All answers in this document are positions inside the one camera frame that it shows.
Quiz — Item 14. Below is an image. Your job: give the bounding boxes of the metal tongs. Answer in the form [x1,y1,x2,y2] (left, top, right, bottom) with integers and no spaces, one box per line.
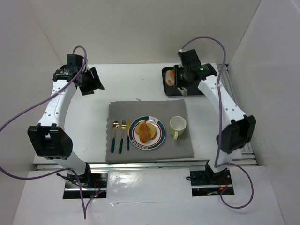
[178,88,188,96]

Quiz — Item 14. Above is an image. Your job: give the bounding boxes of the small orange bread roll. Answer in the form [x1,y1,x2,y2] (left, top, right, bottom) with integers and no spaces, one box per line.
[165,70,175,86]

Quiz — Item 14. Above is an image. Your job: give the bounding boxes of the toast bread slice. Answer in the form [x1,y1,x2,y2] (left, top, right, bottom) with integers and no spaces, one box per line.
[135,120,157,140]

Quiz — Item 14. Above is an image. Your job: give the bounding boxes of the orange round bun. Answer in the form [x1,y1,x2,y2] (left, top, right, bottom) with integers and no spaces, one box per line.
[139,123,151,143]

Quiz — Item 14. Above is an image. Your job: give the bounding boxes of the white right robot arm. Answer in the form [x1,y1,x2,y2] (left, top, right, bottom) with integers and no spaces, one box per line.
[174,49,256,184]

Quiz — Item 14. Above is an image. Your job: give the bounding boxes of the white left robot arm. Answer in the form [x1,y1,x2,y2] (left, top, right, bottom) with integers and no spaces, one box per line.
[27,54,104,183]

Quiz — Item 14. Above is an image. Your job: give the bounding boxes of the black rectangular tray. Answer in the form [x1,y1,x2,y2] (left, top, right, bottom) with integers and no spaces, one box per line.
[162,67,204,97]

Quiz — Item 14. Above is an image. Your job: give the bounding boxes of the light green mug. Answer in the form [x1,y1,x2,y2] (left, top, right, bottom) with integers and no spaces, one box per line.
[170,116,187,140]

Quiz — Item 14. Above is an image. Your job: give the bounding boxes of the grey cloth placemat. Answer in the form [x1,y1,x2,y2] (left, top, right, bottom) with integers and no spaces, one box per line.
[105,99,194,163]

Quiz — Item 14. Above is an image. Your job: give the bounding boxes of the white plate green red rim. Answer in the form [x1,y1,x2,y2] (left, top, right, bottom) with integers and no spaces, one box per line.
[129,116,166,150]

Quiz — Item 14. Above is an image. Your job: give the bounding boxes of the gold spoon green handle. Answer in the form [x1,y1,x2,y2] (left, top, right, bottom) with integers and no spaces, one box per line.
[110,121,120,153]

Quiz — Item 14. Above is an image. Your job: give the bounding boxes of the gold fork green handle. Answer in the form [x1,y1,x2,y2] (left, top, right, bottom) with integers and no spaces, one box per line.
[118,120,127,154]

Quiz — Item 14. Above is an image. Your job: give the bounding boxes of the gold knife green handle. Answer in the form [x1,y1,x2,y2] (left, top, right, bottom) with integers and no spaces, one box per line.
[126,119,130,151]

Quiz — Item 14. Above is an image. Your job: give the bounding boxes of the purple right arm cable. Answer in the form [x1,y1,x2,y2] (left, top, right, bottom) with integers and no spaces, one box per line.
[180,36,254,209]

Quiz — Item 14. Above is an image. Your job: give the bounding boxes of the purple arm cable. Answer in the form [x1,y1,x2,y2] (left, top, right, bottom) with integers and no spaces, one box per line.
[0,45,106,220]
[180,36,254,209]

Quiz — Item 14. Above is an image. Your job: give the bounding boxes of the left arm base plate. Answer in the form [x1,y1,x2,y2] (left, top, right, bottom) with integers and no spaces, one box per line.
[63,172,108,199]

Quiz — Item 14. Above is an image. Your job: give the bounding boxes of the aluminium rail frame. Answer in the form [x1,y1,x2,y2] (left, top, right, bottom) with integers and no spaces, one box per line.
[35,64,258,171]

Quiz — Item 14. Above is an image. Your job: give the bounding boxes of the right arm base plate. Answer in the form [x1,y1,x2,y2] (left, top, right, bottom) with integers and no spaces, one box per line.
[186,170,234,197]

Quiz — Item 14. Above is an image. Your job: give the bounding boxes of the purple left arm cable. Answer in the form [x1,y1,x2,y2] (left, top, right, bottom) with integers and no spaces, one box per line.
[0,45,106,220]

